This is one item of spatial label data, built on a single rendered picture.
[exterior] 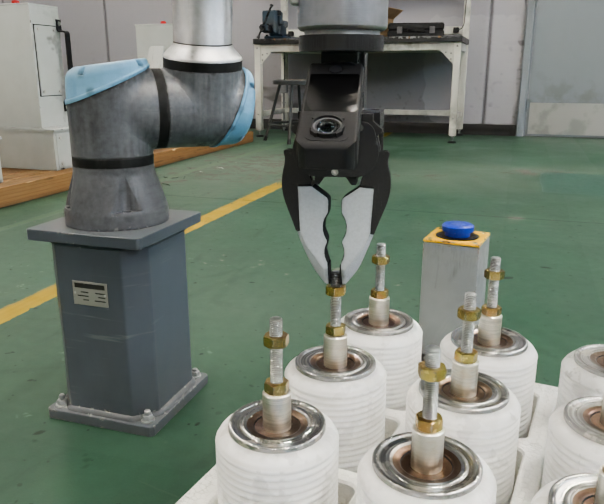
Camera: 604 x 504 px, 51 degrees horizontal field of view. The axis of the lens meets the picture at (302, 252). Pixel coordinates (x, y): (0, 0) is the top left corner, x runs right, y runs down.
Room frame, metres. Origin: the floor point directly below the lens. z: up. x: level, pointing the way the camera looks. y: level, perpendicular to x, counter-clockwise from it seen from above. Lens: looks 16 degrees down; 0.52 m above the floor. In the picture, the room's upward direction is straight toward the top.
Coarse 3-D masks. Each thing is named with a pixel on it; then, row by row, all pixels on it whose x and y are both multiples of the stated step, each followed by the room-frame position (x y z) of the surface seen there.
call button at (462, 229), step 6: (444, 222) 0.80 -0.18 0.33; (450, 222) 0.80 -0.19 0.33; (456, 222) 0.80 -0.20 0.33; (462, 222) 0.80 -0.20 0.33; (468, 222) 0.80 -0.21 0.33; (444, 228) 0.78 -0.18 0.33; (450, 228) 0.77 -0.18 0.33; (456, 228) 0.77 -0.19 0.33; (462, 228) 0.77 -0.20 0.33; (468, 228) 0.77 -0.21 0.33; (450, 234) 0.78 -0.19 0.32; (456, 234) 0.77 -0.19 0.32; (462, 234) 0.77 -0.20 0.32; (468, 234) 0.78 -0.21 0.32
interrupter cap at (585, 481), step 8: (560, 480) 0.37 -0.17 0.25; (568, 480) 0.37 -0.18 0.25; (576, 480) 0.37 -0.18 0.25; (584, 480) 0.37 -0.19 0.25; (592, 480) 0.37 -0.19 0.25; (552, 488) 0.36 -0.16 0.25; (560, 488) 0.36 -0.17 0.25; (568, 488) 0.36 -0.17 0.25; (576, 488) 0.36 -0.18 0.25; (584, 488) 0.36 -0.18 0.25; (592, 488) 0.36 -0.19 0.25; (552, 496) 0.35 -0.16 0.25; (560, 496) 0.35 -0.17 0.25; (568, 496) 0.35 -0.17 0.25; (576, 496) 0.35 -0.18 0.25; (584, 496) 0.35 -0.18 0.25; (592, 496) 0.36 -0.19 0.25
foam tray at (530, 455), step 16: (544, 400) 0.61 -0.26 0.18; (400, 416) 0.58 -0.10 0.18; (544, 416) 0.58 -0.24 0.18; (400, 432) 0.55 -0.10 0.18; (544, 432) 0.55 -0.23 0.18; (528, 448) 0.52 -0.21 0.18; (544, 448) 0.52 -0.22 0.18; (528, 464) 0.50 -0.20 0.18; (208, 480) 0.47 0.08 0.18; (352, 480) 0.47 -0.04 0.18; (528, 480) 0.47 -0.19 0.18; (192, 496) 0.45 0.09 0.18; (208, 496) 0.45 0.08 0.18; (352, 496) 0.46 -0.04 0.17; (512, 496) 0.45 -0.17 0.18; (528, 496) 0.45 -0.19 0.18
